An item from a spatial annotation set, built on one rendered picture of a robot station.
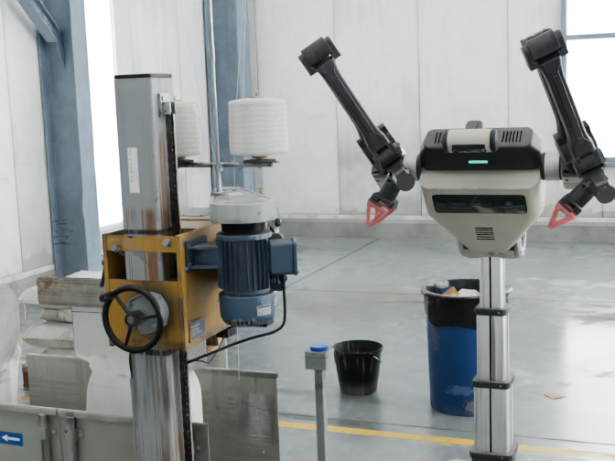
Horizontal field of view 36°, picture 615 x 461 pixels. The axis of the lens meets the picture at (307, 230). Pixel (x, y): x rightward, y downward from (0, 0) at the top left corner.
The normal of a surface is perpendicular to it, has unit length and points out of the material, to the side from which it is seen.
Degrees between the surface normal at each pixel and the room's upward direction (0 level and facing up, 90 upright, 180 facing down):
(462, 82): 90
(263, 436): 90
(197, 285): 90
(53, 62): 90
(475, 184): 40
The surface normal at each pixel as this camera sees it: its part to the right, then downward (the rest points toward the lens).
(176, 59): 0.93, 0.02
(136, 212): -0.36, 0.15
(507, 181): -0.26, -0.66
